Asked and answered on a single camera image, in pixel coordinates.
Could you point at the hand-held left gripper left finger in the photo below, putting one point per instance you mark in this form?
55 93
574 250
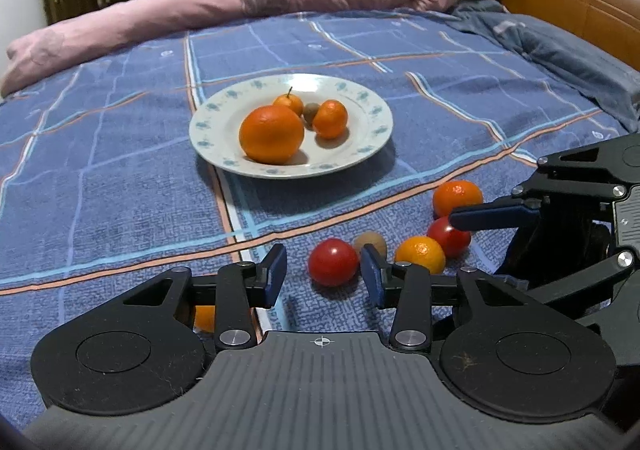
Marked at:
275 275

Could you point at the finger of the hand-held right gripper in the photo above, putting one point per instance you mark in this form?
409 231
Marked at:
480 219
590 280

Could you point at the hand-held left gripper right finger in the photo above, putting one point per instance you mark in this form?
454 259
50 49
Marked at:
371 275

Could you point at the small orange mandarin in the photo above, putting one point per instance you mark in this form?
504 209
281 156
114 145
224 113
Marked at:
420 252
330 119
455 195
290 104
205 319

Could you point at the brown longan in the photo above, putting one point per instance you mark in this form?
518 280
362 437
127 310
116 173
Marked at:
372 240
311 113

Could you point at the red tomato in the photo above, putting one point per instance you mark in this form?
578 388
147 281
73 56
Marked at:
447 240
333 261

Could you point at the large orange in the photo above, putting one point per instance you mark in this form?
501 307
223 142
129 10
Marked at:
271 134

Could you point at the white floral rim plate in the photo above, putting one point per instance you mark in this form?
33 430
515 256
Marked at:
360 120

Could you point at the blue plaid bedsheet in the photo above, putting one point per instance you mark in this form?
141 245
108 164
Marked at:
125 155

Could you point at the pink floral quilt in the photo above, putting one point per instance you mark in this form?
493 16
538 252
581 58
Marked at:
200 5

